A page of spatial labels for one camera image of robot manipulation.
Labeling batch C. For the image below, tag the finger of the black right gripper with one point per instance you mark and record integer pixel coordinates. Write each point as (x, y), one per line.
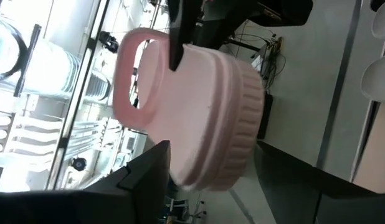
(183, 25)

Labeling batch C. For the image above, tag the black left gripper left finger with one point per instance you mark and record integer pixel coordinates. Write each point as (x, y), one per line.
(117, 205)

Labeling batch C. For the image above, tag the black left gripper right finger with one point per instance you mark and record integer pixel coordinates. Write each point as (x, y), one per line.
(320, 202)

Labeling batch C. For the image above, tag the pink rubber slide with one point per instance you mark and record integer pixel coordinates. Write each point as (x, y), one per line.
(195, 118)

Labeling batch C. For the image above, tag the black metal wood-board shelf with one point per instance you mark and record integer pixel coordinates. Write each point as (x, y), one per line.
(376, 149)

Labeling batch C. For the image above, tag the round black ceiling fixture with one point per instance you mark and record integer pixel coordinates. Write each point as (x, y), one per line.
(78, 164)
(109, 42)

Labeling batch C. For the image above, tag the black overhead light bar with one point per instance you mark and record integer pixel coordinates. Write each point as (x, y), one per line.
(77, 93)

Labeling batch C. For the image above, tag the silver ventilation duct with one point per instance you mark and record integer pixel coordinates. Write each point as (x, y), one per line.
(49, 71)

